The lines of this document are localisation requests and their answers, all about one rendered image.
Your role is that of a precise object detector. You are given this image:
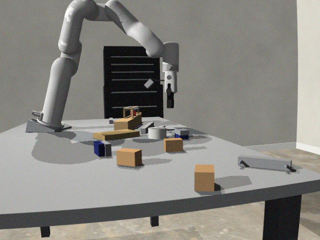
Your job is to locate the white short cylinder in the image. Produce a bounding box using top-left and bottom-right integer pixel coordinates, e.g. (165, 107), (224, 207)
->
(148, 127), (167, 139)

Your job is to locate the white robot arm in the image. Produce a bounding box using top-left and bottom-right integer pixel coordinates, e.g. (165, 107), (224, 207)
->
(32, 0), (179, 128)

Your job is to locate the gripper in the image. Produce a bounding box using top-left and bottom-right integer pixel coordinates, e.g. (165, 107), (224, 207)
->
(162, 71), (179, 109)

